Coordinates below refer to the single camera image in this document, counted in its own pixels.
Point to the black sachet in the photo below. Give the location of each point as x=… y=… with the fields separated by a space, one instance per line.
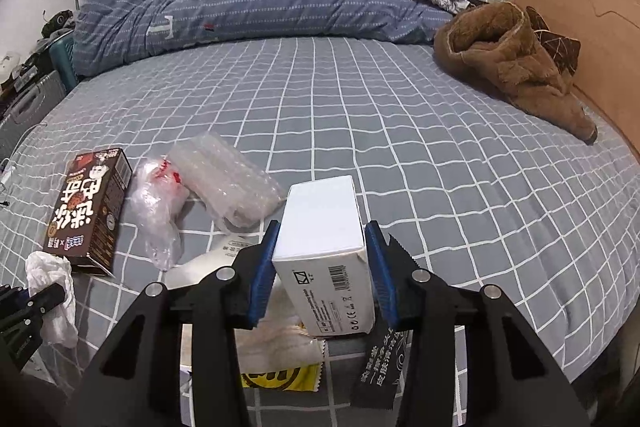
x=380 y=372

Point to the wooden headboard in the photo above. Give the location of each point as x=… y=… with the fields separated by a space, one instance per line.
x=575 y=7

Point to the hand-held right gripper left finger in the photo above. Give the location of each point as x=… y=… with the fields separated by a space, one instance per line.
x=260 y=274

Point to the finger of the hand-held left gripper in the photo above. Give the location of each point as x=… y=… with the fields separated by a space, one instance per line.
x=22 y=342
x=50 y=297

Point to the white tissue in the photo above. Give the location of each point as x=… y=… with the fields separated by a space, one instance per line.
x=62 y=324

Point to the yellow snack packet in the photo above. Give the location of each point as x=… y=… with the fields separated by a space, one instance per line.
x=280 y=377

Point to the grey ribbed suitcase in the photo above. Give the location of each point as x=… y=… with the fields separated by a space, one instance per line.
x=30 y=107

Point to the clear plastic tube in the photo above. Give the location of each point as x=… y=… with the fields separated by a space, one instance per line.
x=225 y=182

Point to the teal chair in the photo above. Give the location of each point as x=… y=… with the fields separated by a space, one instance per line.
x=62 y=57

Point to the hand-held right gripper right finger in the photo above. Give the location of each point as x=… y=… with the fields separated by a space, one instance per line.
x=382 y=277

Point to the blue striped duvet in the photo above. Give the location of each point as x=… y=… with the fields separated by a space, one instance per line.
x=250 y=7

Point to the brown snack box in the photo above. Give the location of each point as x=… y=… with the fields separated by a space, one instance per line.
x=90 y=212

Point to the grey checked bed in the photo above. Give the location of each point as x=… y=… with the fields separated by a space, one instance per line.
x=350 y=117

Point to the clear plastic bag red print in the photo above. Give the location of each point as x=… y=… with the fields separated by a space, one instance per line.
x=150 y=207

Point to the white cardboard box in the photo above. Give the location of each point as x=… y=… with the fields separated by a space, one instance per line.
x=320 y=227

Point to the brown fleece garment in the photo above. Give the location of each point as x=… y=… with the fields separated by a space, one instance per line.
x=500 y=57

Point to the white flat plastic packet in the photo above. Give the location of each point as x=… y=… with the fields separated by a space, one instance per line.
x=200 y=264

